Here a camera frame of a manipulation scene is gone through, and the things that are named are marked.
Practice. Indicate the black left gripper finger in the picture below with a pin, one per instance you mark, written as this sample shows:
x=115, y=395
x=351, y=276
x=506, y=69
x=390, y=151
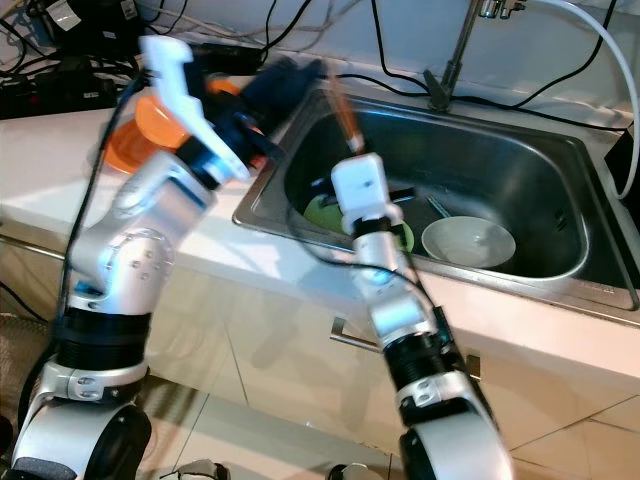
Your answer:
x=311, y=72
x=280, y=85

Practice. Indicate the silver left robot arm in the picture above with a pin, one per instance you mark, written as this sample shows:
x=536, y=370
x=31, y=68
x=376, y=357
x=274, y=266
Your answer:
x=130, y=270

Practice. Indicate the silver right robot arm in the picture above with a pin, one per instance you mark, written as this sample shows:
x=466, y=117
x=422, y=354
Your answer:
x=410, y=320

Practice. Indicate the dark utensil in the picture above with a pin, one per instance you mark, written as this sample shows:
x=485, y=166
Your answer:
x=438, y=206

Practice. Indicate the black power adapter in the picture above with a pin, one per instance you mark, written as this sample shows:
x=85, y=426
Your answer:
x=235, y=55

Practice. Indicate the green plate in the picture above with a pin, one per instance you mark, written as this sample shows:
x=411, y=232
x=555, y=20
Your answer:
x=325, y=212

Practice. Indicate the white bowl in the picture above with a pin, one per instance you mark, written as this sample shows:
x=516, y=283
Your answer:
x=470, y=243

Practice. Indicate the orange bowl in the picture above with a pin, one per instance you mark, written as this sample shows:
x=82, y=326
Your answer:
x=160, y=120

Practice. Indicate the metal faucet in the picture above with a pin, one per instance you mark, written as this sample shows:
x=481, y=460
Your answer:
x=438, y=88

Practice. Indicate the stainless steel sink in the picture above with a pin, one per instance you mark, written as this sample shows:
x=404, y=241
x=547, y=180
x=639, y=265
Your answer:
x=530, y=160

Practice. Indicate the orange plate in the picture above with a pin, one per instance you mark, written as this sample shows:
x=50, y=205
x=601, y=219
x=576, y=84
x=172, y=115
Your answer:
x=120, y=160

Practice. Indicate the black charger with white label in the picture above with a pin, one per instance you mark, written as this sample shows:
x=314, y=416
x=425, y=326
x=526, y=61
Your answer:
x=95, y=20

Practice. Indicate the black power strip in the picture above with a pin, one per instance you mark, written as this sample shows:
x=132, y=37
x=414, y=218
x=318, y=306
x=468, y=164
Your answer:
x=60, y=95

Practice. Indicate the metal tap valve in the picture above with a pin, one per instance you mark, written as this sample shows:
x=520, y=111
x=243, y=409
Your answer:
x=500, y=8

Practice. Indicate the black box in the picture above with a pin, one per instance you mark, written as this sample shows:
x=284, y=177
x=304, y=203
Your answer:
x=628, y=165

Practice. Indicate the black floor fan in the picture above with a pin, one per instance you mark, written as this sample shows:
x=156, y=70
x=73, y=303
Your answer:
x=20, y=355

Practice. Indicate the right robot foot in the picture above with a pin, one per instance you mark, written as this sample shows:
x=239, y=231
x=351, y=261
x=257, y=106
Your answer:
x=348, y=473

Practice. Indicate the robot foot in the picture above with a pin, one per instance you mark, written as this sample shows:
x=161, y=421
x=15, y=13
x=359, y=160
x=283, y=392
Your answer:
x=348, y=473
x=195, y=472

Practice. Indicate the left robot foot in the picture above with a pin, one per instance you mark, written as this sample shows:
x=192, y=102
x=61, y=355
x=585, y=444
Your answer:
x=195, y=472

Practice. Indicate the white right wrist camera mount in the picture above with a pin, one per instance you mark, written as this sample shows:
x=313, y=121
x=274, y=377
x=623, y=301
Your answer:
x=360, y=190

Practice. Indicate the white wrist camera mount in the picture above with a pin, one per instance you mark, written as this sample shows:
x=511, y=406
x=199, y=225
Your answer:
x=185, y=90
x=360, y=190

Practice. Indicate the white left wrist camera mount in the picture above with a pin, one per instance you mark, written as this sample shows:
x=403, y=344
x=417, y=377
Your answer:
x=185, y=90

